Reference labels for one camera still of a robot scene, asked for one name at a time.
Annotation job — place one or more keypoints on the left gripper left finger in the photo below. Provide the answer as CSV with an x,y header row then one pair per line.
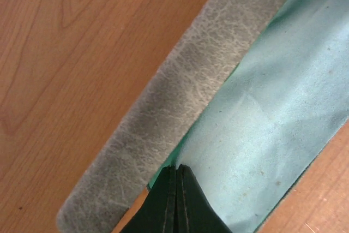
x,y
157,213

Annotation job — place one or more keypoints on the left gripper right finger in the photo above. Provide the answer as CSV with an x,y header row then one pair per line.
x,y
193,211

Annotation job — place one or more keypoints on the grey glasses case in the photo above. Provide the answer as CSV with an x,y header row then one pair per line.
x,y
149,136

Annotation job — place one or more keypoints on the light blue cleaning cloth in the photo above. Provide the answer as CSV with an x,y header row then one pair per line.
x,y
274,114

